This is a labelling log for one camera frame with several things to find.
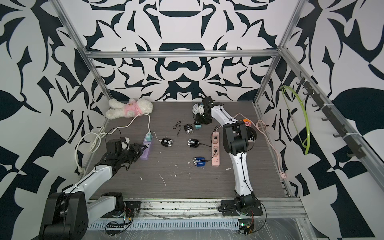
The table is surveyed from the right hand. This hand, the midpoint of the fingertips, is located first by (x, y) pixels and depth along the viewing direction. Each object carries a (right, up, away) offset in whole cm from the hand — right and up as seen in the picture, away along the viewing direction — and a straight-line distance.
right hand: (197, 119), depth 104 cm
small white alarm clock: (-1, +8, +6) cm, 10 cm away
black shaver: (-19, -14, -10) cm, 26 cm away
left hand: (-32, -15, -16) cm, 39 cm away
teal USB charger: (-30, -10, -13) cm, 34 cm away
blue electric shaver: (0, -24, -16) cm, 29 cm away
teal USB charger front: (0, -5, -2) cm, 5 cm away
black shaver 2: (-3, -14, -9) cm, 18 cm away
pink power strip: (+10, -17, -18) cm, 26 cm away
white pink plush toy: (-45, +8, 0) cm, 46 cm away
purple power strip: (-31, -20, -15) cm, 40 cm away
